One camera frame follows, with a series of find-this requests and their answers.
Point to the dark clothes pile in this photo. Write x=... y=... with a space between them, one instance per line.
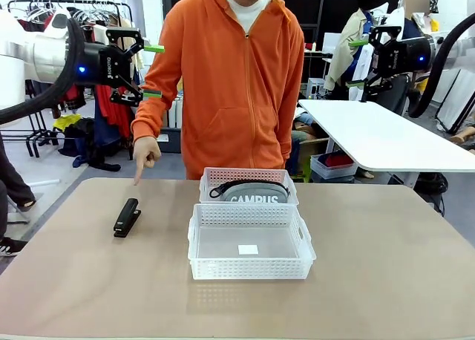
x=87 y=143

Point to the white square label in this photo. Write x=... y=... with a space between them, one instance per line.
x=248 y=249

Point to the black metal clothes rack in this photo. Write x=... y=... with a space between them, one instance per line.
x=33 y=136

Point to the red hanging garment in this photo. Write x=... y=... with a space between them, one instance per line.
x=111 y=117

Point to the beige mannequin leg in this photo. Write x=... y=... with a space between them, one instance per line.
x=464 y=135

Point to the white perforated basket with label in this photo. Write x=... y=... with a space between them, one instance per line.
x=248 y=269

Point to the person's right hand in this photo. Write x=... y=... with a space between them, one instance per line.
x=146 y=152

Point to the black office chair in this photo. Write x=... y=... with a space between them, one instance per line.
x=399 y=95

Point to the black stapler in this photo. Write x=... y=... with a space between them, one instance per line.
x=126 y=217

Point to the white tube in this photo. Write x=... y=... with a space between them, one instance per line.
x=42 y=183

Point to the grey Campus pencil case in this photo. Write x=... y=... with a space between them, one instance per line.
x=252 y=191

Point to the person in beige coat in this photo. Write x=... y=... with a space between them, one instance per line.
x=345 y=50

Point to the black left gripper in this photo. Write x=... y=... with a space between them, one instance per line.
x=105 y=67

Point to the white crate with red contents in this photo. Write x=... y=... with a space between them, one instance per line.
x=332 y=167

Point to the small white box appliance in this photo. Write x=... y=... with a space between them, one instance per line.
x=316 y=87

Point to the person in dark trousers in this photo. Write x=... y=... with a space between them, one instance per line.
x=15 y=184

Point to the yellow crumpled cloth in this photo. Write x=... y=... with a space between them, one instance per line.
x=67 y=123

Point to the person's left forearm orange sleeve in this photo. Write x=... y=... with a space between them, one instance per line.
x=291 y=132

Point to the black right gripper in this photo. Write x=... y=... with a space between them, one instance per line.
x=404 y=56

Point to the white perforated plastic basket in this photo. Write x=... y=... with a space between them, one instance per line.
x=245 y=173

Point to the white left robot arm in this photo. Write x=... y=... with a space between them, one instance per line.
x=37 y=58

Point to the green stool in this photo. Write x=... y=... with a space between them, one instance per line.
x=306 y=162

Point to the person in dark blue top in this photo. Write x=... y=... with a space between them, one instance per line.
x=412 y=28

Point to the person's right forearm orange sleeve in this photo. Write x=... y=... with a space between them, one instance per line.
x=148 y=113

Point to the beige hanging garment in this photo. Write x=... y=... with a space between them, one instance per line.
x=138 y=67

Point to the grey storage bin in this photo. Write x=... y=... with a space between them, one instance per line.
x=168 y=139

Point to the white framed board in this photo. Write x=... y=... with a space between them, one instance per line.
x=456 y=102

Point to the white background table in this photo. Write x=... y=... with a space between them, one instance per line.
x=371 y=139

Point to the person in orange hoodie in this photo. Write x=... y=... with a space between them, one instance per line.
x=230 y=95

